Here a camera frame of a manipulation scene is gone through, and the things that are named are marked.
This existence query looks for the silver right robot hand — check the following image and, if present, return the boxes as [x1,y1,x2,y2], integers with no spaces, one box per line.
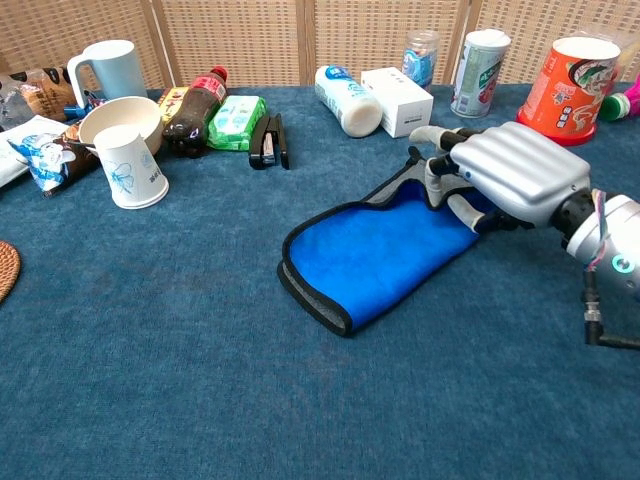
[408,121,592,236]

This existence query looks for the grey microfibre cloth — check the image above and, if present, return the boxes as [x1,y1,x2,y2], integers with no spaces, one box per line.
[277,145,506,338]

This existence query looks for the orange instant noodle cup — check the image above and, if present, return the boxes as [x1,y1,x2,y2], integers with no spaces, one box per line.
[515,36,622,147]

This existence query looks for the colourful feather shuttlecock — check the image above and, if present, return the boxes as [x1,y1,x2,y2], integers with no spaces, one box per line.
[597,74,640,123]

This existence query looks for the white cardboard box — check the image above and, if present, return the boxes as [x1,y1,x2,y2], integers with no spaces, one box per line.
[360,66,435,139]

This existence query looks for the clear plastic jar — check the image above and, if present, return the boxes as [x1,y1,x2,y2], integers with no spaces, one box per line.
[402,29,441,94]

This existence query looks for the clear plastic package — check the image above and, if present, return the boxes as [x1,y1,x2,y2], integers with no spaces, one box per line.
[569,22,640,85]

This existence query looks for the white bottle with blue label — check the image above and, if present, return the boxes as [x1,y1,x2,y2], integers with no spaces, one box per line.
[313,65,384,139]

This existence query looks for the black stapler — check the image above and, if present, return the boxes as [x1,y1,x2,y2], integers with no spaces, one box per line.
[248,112,291,172]

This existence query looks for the green wet wipes pack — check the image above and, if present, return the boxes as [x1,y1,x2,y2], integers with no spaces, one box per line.
[206,94,268,153]

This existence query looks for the woven bamboo folding screen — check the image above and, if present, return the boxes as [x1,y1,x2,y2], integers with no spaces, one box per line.
[0,0,640,91]

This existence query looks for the cola bottle with red label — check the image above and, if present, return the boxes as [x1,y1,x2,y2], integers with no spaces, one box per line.
[161,65,229,159]

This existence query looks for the yellow and red snack box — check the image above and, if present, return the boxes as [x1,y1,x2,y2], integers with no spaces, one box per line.
[157,86,191,126]

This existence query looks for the paper cup with blue print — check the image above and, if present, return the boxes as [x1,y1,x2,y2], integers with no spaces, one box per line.
[92,123,170,210]

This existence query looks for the beige bowl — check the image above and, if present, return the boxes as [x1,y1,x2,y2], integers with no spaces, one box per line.
[77,95,164,157]

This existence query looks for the light blue mug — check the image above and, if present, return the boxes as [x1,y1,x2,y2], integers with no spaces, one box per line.
[66,39,149,109]

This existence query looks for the blue tablecloth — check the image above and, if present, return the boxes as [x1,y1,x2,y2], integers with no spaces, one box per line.
[0,82,640,480]

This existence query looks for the small blue wrapped bar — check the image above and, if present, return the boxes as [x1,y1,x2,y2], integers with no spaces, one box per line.
[62,89,109,121]

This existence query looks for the blue and brown snack bag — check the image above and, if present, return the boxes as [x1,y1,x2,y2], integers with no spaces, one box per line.
[7,122,101,197]

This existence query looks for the clear bag with brown bread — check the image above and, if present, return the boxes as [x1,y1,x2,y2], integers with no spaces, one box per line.
[0,66,76,132]

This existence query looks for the white snack bag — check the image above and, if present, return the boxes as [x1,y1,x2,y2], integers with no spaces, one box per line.
[0,114,69,189]

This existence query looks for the round woven rattan coaster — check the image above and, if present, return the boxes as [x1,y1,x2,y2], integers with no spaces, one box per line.
[0,240,22,305]

